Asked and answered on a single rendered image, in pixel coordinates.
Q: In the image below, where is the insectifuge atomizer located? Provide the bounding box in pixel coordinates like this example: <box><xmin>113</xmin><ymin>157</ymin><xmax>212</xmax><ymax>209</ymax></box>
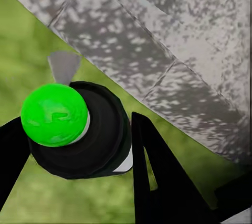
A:
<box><xmin>20</xmin><ymin>50</ymin><xmax>133</xmax><ymax>179</ymax></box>

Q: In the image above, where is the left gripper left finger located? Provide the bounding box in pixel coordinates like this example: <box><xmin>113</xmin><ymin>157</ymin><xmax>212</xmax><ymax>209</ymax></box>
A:
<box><xmin>0</xmin><ymin>117</ymin><xmax>31</xmax><ymax>211</ymax></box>

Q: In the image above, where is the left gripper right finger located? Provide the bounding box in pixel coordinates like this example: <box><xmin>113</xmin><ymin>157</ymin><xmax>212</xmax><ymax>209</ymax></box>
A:
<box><xmin>131</xmin><ymin>112</ymin><xmax>220</xmax><ymax>224</ymax></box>

